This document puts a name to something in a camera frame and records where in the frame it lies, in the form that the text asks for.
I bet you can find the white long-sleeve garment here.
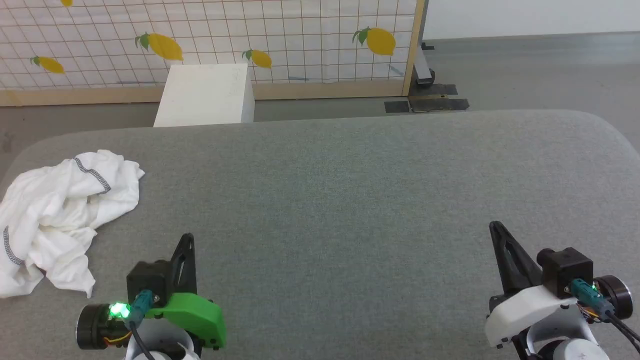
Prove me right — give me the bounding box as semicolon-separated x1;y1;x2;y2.
0;150;146;299

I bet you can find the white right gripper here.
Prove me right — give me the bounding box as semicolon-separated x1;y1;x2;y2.
484;221;633;348

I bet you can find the lemon print partition panel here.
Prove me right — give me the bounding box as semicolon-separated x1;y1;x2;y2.
0;0;426;107

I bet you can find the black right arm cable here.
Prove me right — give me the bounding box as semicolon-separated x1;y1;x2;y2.
571;280;640;353

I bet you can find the white box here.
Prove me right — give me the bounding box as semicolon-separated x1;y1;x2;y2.
153;63;255;127

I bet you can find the grey metal partition leg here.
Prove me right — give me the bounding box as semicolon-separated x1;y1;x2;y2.
414;42;436;88

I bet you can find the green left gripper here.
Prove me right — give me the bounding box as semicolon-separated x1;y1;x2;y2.
76;233;227;351

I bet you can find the black floor plate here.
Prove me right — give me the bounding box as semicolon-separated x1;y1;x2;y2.
384;84;470;113

